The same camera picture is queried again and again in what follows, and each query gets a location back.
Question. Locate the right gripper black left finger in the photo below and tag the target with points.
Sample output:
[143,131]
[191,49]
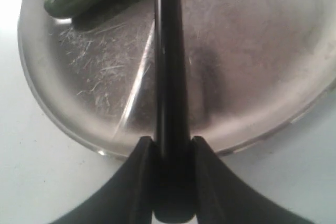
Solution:
[126,197]

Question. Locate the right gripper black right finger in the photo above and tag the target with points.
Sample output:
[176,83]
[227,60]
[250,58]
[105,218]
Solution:
[222,197]

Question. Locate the black handled knife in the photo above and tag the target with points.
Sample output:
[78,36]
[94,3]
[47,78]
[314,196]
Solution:
[173,190]

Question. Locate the round stainless steel plate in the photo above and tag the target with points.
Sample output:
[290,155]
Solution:
[253,66]

